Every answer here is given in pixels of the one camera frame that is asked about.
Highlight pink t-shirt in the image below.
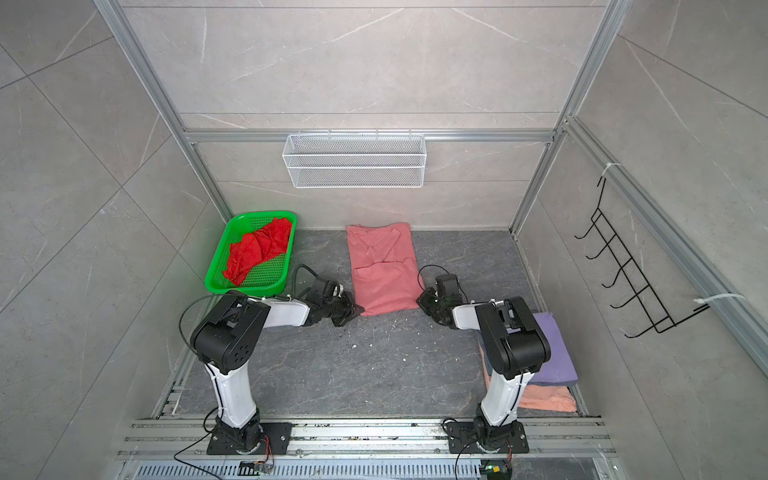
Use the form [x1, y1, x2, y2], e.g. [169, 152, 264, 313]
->
[346, 223, 422, 316]

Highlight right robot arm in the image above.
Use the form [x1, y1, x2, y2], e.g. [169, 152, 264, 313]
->
[417, 273, 551, 455]

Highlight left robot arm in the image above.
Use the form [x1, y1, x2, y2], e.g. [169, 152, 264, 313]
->
[188, 276, 365, 455]

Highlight green plastic basket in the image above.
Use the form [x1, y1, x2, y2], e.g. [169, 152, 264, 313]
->
[205, 211, 297, 297]

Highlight red t-shirt in basket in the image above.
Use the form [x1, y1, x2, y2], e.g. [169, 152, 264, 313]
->
[221, 215, 293, 287]

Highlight folded purple t-shirt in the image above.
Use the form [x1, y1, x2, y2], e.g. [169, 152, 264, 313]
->
[530, 312, 578, 387]

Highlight folded salmon t-shirt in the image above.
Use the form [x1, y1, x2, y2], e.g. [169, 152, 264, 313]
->
[479, 347, 578, 414]

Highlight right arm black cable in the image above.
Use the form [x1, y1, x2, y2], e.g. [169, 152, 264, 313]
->
[416, 264, 469, 301]

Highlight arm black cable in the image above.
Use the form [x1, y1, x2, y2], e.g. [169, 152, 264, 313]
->
[290, 263, 319, 298]
[416, 264, 469, 301]

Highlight white wire mesh basket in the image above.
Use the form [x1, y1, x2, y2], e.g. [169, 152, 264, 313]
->
[282, 133, 428, 189]

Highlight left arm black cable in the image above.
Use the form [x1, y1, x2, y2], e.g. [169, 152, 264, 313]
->
[290, 263, 319, 298]

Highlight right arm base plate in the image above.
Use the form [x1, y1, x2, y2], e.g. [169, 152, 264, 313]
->
[441, 418, 530, 454]

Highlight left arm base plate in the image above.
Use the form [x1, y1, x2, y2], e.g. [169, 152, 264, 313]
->
[206, 422, 293, 456]

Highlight black wire hook rack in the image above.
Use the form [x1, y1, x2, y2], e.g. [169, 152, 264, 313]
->
[574, 177, 710, 339]

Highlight aluminium rail frame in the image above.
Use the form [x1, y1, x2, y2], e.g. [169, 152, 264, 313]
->
[115, 416, 626, 479]

